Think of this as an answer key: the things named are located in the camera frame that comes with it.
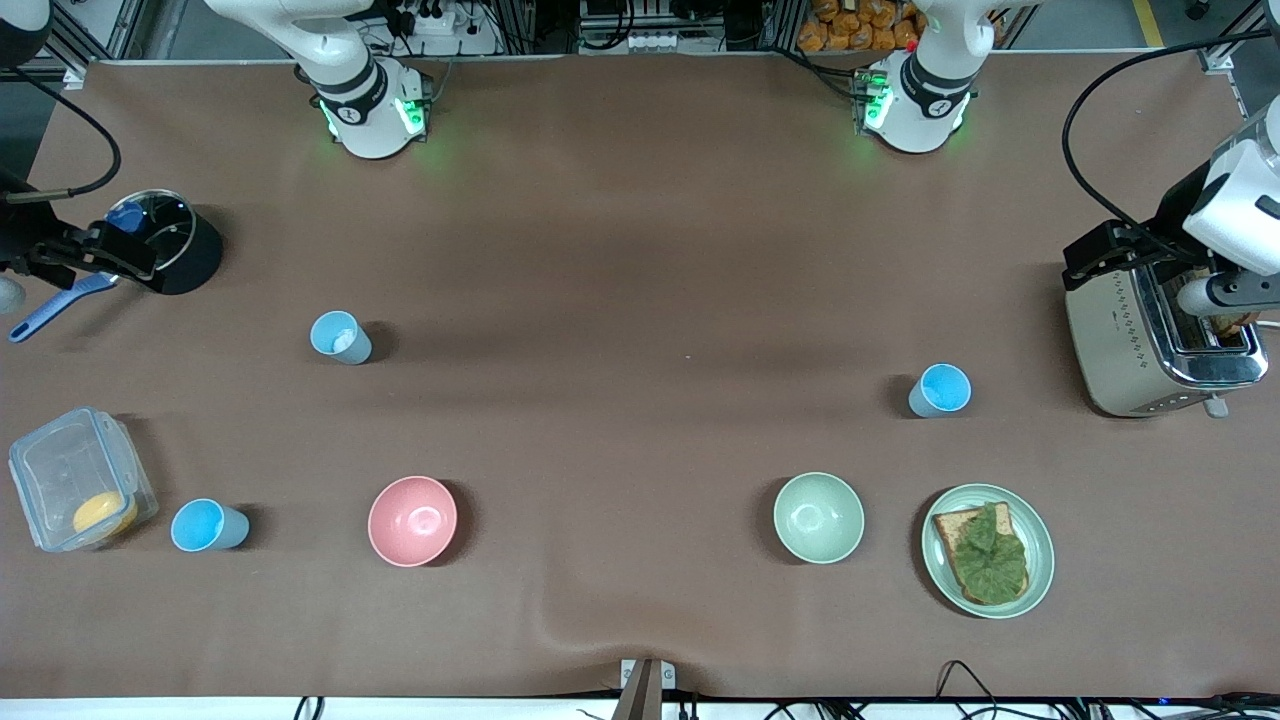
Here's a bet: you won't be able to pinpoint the light blue plastic cup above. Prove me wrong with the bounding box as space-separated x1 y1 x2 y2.
170 498 251 553
908 363 973 419
309 310 373 366

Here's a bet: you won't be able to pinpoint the glass lid with blue knob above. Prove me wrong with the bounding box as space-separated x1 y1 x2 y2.
96 190 197 281

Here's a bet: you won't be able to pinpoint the silver toaster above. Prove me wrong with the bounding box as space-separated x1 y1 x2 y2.
1063 255 1271 419

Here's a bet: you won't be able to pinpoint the clear plastic food container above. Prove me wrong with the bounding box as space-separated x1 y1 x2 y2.
8 406 160 554

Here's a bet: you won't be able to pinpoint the yellow round food piece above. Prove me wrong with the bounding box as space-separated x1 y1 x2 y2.
72 490 139 539

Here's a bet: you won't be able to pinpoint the pale green plate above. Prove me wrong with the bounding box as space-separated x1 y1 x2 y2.
920 483 1056 620

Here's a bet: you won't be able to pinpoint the brown bread slice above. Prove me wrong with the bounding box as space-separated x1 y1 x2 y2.
932 502 1031 607

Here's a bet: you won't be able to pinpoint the green lettuce leaf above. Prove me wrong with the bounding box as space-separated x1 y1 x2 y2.
950 503 1030 605

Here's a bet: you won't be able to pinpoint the orange snack bags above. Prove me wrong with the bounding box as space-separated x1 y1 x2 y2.
797 0 923 53

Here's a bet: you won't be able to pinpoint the pale green bowl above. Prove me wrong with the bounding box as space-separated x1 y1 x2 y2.
772 471 866 565

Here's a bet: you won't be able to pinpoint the pink bowl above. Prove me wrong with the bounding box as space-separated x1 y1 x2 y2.
367 475 459 568

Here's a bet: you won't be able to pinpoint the brown table cloth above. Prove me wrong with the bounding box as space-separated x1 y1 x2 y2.
0 52 1280 701

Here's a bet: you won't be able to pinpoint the metal table clamp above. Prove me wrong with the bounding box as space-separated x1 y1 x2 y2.
619 657 677 720

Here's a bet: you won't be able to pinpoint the black pot with blue handle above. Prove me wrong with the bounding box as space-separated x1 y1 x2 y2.
9 188 225 344

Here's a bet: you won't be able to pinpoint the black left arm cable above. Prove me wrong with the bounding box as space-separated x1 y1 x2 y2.
1061 28 1280 263

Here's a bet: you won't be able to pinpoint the black looped floor cable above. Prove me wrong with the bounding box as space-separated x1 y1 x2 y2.
934 659 1003 719

